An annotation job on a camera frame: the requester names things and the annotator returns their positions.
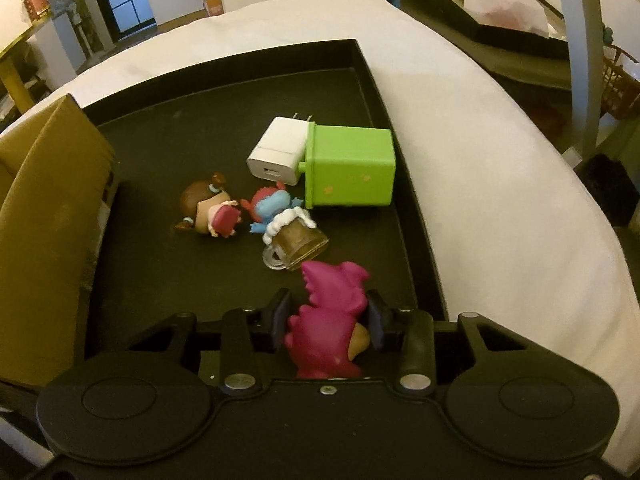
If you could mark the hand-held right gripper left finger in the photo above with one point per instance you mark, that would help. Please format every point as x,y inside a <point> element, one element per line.
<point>279,322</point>

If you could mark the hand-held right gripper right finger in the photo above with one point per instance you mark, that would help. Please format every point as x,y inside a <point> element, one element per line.
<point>376,324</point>

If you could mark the magenta dinosaur figurine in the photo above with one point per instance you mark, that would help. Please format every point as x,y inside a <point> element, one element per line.
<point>322,325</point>

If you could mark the toy beer mug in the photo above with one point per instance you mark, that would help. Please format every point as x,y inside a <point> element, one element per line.
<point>297,242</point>

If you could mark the blue and red figurine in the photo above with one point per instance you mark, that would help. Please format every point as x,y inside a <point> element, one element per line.
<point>267,205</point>

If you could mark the brown-haired doll figurine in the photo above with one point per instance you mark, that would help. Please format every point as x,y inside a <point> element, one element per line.
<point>200,205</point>

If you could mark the green toy bin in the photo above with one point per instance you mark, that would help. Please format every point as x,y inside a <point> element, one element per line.
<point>350,165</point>

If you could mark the white charger plug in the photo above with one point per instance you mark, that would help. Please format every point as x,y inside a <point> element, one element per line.
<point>277,147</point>

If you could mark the black tray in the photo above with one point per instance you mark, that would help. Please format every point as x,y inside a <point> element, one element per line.
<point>200,140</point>

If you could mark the cardboard box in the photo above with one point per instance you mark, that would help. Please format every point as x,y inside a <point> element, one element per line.
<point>47,220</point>

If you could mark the orange carton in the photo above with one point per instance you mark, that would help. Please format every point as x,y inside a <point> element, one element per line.
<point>212,5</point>

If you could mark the grey metal pole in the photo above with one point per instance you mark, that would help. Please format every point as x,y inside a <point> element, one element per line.
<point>582,60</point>

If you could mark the white plastic bag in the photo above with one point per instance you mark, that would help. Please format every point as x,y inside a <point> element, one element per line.
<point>500,2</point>

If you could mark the yellow round table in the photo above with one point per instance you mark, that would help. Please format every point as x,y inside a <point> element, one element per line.
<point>15,65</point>

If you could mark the red canister in plastic bag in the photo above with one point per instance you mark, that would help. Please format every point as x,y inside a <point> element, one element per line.
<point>36,5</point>

